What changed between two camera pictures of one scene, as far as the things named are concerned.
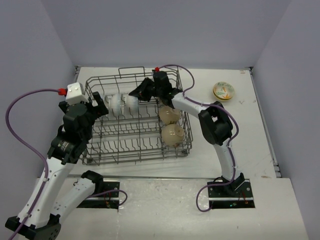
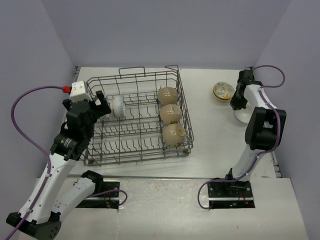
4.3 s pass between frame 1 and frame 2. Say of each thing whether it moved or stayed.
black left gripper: stayed
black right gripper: moved
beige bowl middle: stayed
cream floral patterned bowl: stayed
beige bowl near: stayed
